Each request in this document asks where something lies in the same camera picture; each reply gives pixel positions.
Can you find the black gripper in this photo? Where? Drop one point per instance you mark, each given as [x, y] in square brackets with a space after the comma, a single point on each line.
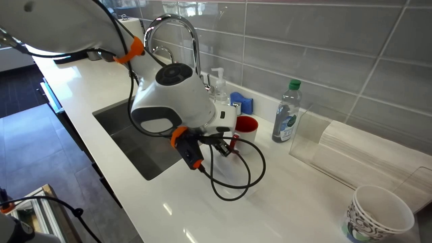
[224, 144]

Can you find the white serviette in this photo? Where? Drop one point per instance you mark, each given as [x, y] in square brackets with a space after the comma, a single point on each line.
[225, 169]

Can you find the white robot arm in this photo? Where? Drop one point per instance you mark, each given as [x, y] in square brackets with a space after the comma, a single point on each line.
[171, 100]

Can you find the white red mug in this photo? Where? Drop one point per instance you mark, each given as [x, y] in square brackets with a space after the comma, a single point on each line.
[244, 134]

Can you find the blue sponge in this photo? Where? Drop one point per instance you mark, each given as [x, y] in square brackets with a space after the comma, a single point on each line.
[243, 103]

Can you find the clear soap dispenser bottle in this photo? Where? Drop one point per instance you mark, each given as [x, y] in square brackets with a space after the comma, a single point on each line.
[220, 93]

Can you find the stainless steel sink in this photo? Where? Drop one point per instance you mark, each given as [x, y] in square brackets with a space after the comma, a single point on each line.
[150, 155]

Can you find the green capped plastic bottle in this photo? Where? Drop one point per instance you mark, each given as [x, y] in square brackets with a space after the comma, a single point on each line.
[286, 112]

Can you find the patterned paper cup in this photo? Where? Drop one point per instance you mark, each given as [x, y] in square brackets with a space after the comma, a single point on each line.
[375, 213]

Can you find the black orange wrist camera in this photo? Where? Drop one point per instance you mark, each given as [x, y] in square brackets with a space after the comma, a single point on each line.
[185, 140]

